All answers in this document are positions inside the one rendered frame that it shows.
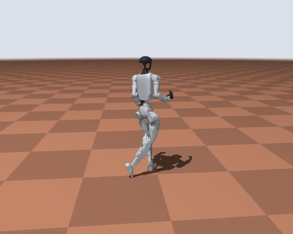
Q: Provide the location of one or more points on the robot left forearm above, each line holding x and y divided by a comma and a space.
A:
137, 101

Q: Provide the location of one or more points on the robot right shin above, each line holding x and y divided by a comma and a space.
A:
141, 153

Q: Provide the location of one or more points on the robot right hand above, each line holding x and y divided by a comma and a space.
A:
170, 94

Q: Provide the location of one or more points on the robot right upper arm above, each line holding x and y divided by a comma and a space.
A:
156, 85

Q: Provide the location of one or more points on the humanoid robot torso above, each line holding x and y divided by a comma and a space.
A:
145, 92

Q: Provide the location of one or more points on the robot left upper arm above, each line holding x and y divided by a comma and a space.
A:
134, 87

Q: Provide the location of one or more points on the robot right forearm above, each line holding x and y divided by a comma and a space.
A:
163, 98

